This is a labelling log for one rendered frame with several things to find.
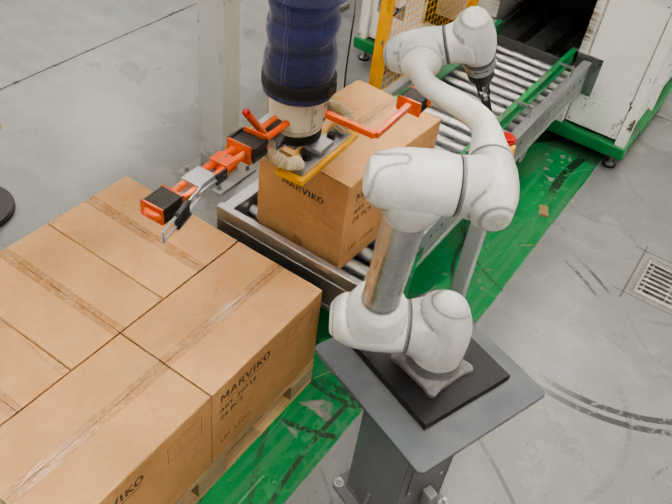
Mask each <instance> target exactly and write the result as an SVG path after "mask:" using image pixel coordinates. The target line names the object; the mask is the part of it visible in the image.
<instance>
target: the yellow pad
mask: <svg viewBox="0 0 672 504"><path fill-rule="evenodd" d="M335 126H336V124H335V123H333V124H332V125H331V126H329V127H328V128H327V129H326V130H324V131H323V132H322V133H321V135H322V136H324V137H326V138H329V139H331V140H333V141H334V144H333V145H332V146H331V147H330V148H329V149H327V150H326V151H325V152H324V153H323V154H321V155H318V154H316V153H314V152H312V151H309V150H307V149H305V148H302V149H300V150H299V151H298V152H297V153H295V154H294V155H293V156H299V157H301V158H302V160H303V161H304V164H305V165H304V168H303V169H302V170H300V171H297V170H293V171H289V170H288V171H286V170H285V169H282V168H279V167H278V168H277V169H276V170H275V174H276V175H278V176H280V177H282V178H284V179H286V180H288V181H290V182H292V183H294V184H296V185H298V186H303V185H304V184H305V183H306V182H307V181H309V180H310V179H311V178H312V177H313V176H314V175H316V174H317V173H318V172H319V171H320V170H321V169H323V168H324V167H325V166H326V165H327V164H328V163H330V162H331V161H332V160H333V159H334V158H335V157H337V156H338V155H339V154H340V153H341V152H343V151H344V150H345V149H346V148H347V147H348V146H350V145H351V144H352V143H353V142H354V141H355V140H357V139H358V136H359V134H358V133H356V132H354V131H351V130H349V129H347V132H345V134H344V135H342V134H341V133H339V132H338V131H337V130H335V129H334V128H335Z"/></svg>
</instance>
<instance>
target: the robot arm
mask: <svg viewBox="0 0 672 504"><path fill-rule="evenodd" d="M496 48H497V34H496V29H495V25H494V22H493V19H492V17H491V15H490V14H489V12H488V11H487V10H486V9H484V8H483V7H480V6H470V7H467V8H465V9H464V10H463V11H462V12H461V13H460V14H459V15H458V16H457V18H456V20H455V21H453V22H451V23H449V24H446V25H441V26H428V27H422V28H417V29H412V30H409V31H405V32H402V33H400V34H397V35H395V36H394V37H392V38H390V39H389V40H388V41H387V43H386V44H385V46H384V49H383V58H384V63H385V65H386V67H387V68H388V69H389V70H390V71H392V72H395V73H398V74H404V75H405V76H406V77H407V78H409V79H411V81H412V83H413V85H414V87H415V88H416V89H417V91H418V92H419V93H421V94H422V95H423V96H424V97H426V98H427V99H428V100H430V101H431V102H433V103H434V104H436V105H437V106H439V107H440V108H442V109H443V110H445V111H446V112H448V113H449V114H451V115H452V116H454V117H455V118H457V119H458V120H460V121H461V122H462V123H464V124H465V125H466V126H467V127H468V128H469V129H470V131H471V134H472V137H471V144H470V150H469V155H460V154H455V153H451V152H447V151H443V150H437V149H430V148H419V147H395V148H389V149H385V150H381V151H378V152H376V153H375V154H374V155H372V156H370V158H369V159H368V161H367V163H366V167H365V170H364V175H363V182H362V191H363V194H364V196H365V198H366V200H367V201H368V202H369V203H370V204H371V205H373V206H374V207H376V208H378V209H380V212H381V215H382V221H381V224H380V228H379V232H378V235H377V239H376V243H375V247H374V252H373V256H372V260H371V263H370V267H369V271H368V275H367V278H366V280H365V281H363V282H361V283H360V284H359V285H358V286H357V287H356V288H355V289H353V290H352V291H351V292H344V293H342V294H340V295H339V296H337V297H336V298H335V299H334V300H333V301H332V302H331V306H330V317H329V333H330V334H331V335H332V336H333V338H334V339H335V340H337V341H338V342H340V343H342V344H343V345H345V346H348V347H350V348H354V349H358V350H364V351H371V352H379V353H392V354H391V357H390V359H391V361H392V362H393V363H395V364H397V365H398V366H400V367H401V368H402V369H403V370H404V371H405V372H406V373H407V374H408V375H409V376H410V377H411V378H412V379H413V380H414V381H415V382H416V383H417V384H418V385H419V386H420V387H421V388H422V389H423V391H424V392H425V394H426V396H427V397H429V398H435V397H436V396H437V395H438V393H439V392H440V391H442V390H443V389H445V388H446V387H448V386H449V385H451V384H452V383H454V382H455V381H457V380H458V379H460V378H461V377H463V376H465V375H469V374H471V373H472V371H473V366H472V365H471V364H470V363H468V362H466V361H465V360H463V359H462V358H463V357H464V355H465V352H466V350H467V348H468V345H469V342H470V339H471V335H472V328H473V327H472V316H471V310H470V307H469V304H468V302H467V301H466V299H465V298H464V297H463V296H462V295H460V294H459V293H457V292H454V291H451V290H445V289H442V290H436V291H433V292H430V293H428V294H426V295H425V296H423V297H419V298H414V299H406V298H405V296H404V294H403V291H404V289H405V286H406V283H407V280H408V277H409V275H410V272H411V269H412V266H413V263H414V261H415V258H416V255H417V252H418V249H419V247H420V244H421V241H422V238H423V236H424V233H425V230H426V229H427V228H428V227H430V226H431V225H432V224H433V223H434V222H436V221H437V220H438V219H440V217H441V216H447V217H456V218H461V219H466V220H471V223H472V224H473V225H474V226H476V227H478V228H480V229H481V230H484V231H499V230H502V229H504V228H506V227H507V226H508V225H509V224H510V222H511V220H512V218H513V216H514V213H515V210H516V208H517V205H518V202H519V194H520V184H519V175H518V169H517V166H516V164H515V161H514V157H513V154H512V151H511V149H510V147H509V145H508V143H507V141H506V138H505V136H504V133H503V131H502V128H501V126H500V124H499V122H498V120H497V118H496V117H495V116H494V114H493V113H492V107H491V101H490V95H491V93H490V81H491V80H492V79H493V77H494V74H495V71H494V69H495V67H496ZM449 64H463V66H464V69H465V73H466V74H467V77H468V79H469V81H470V82H471V83H473V84H475V86H476V89H477V92H478V96H479V98H481V103H482V104H481V103H480V102H478V101H477V100H475V99H473V98H472V97H470V96H468V95H466V94H464V93H463V92H461V91H459V90H457V89H455V88H454V87H452V86H450V85H448V84H446V83H444V82H443V81H441V80H439V79H438V78H436V77H435V76H436V75H437V73H438V72H439V70H440V69H441V67H442V66H444V65H449ZM487 90H488V92H487V93H486V91H487ZM480 92H483V93H482V94H480Z"/></svg>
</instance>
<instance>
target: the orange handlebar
mask: <svg viewBox="0 0 672 504"><path fill-rule="evenodd" d="M411 107H412V106H411V104H409V103H405V104H404V105H403V106H402V107H401V108H400V109H399V110H397V111H396V112H395V113H394V114H393V115H392V116H390V117H389V118H388V119H387V120H386V121H385V122H384V123H382V124H381V125H380V126H379V127H378V128H377V129H375V130H373V129H371V128H368V127H366V126H364V125H361V124H359V123H357V122H355V121H352V120H350V119H348V118H345V117H343V116H341V115H338V114H336V113H334V112H332V111H329V110H327V112H326V113H325V118H326V119H328V120H330V121H333V122H335V123H337V124H339V125H342V126H344V127H346V128H349V129H351V130H353V131H355V132H358V133H360V134H362V135H364V136H367V137H369V138H371V139H374V138H377V139H378V138H380V137H381V136H382V135H383V134H384V133H385V132H386V131H387V130H389V129H390V128H391V127H392V126H393V125H394V124H395V123H396V122H398V121H399V120H400V119H401V118H402V117H403V116H404V115H405V114H407V113H408V112H409V111H410V110H411ZM277 120H278V117H277V116H276V115H273V116H272V117H271V118H269V119H268V120H266V121H265V122H264V123H262V124H261V125H262V126H263V127H264V128H267V127H268V126H270V125H271V124H272V123H274V122H275V121H277ZM288 126H290V122H289V121H287V120H284V121H283V122H281V123H280V124H279V125H277V126H276V127H275V128H273V129H272V130H270V131H269V132H268V133H266V134H265V135H267V136H268V141H269V140H271V139H272V138H273V137H275V136H276V135H277V134H279V133H280V132H281V131H283V130H284V129H286V128H287V127H288ZM235 152H236V149H235V147H234V146H230V147H228V148H227V149H226V150H224V151H221V150H220V151H218V152H217V153H216V154H214V155H213V156H211V157H210V158H209V159H210V161H209V162H207V163H206V164H204V165H203V166H202V168H204V169H206V170H208V171H210V170H211V169H212V168H213V169H215V171H214V172H213V173H214V174H215V175H216V174H218V173H219V172H220V171H222V170H223V169H225V168H227V169H228V174H229V173H230V172H232V171H233V170H234V169H236V168H237V166H236V165H237V164H238V163H240V162H241V161H242V160H244V159H245V158H246V157H247V154H246V152H244V151H242V152H240V153H239V154H237V155H236V156H235V157H233V156H231V155H232V154H233V153H235ZM186 187H187V183H186V182H185V181H184V180H182V181H180V182H179V183H178V184H176V185H175V186H173V187H172V188H171V189H173V190H175V191H177V192H181V191H182V190H183V189H185V188H186ZM197 189H198V188H197V187H195V186H194V187H192V188H191V189H189V190H188V191H187V192H185V193H184V194H183V195H184V202H185V201H186V199H189V198H190V197H191V196H192V195H193V193H194V192H195V191H196V190H197ZM144 215H145V216H146V217H147V218H148V219H150V220H153V221H159V220H161V219H162V218H161V216H160V215H159V214H158V213H156V212H153V211H152V210H150V209H149V208H147V207H145V208H144Z"/></svg>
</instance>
